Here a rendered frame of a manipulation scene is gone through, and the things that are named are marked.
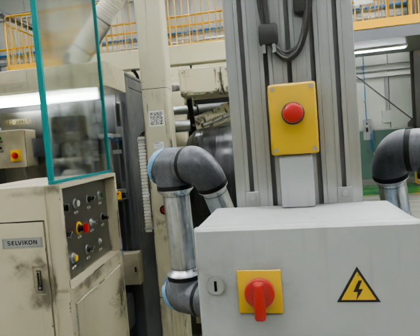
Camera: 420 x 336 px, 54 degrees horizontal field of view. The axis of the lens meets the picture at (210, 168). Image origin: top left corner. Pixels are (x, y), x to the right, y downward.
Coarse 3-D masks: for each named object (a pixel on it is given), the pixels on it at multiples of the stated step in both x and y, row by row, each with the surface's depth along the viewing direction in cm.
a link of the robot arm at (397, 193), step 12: (396, 132) 109; (384, 144) 110; (396, 144) 107; (384, 156) 110; (396, 156) 107; (372, 168) 116; (384, 168) 111; (396, 168) 109; (384, 180) 113; (396, 180) 112; (384, 192) 116; (396, 192) 114; (396, 204) 116; (408, 204) 117
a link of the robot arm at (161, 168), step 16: (160, 160) 127; (176, 160) 122; (160, 176) 127; (176, 176) 123; (160, 192) 128; (176, 192) 126; (176, 208) 128; (176, 224) 128; (192, 224) 132; (176, 240) 129; (192, 240) 131; (176, 256) 130; (192, 256) 131; (176, 272) 130; (192, 272) 130; (176, 288) 129; (192, 288) 127; (176, 304) 130
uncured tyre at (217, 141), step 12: (204, 132) 195; (216, 132) 193; (228, 132) 191; (192, 144) 189; (204, 144) 187; (216, 144) 186; (228, 144) 185; (216, 156) 182; (228, 156) 181; (228, 168) 179; (228, 180) 178; (192, 192) 181; (192, 204) 183; (204, 204) 181; (192, 216) 187
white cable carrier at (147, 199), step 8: (144, 144) 203; (144, 152) 205; (144, 160) 203; (144, 168) 204; (144, 176) 204; (144, 184) 204; (144, 192) 204; (144, 200) 204; (144, 208) 205; (152, 216) 207; (152, 224) 206
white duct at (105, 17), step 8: (104, 0) 228; (112, 0) 227; (120, 0) 229; (96, 8) 229; (104, 8) 228; (112, 8) 229; (120, 8) 233; (104, 16) 229; (112, 16) 231; (104, 24) 231; (104, 32) 234
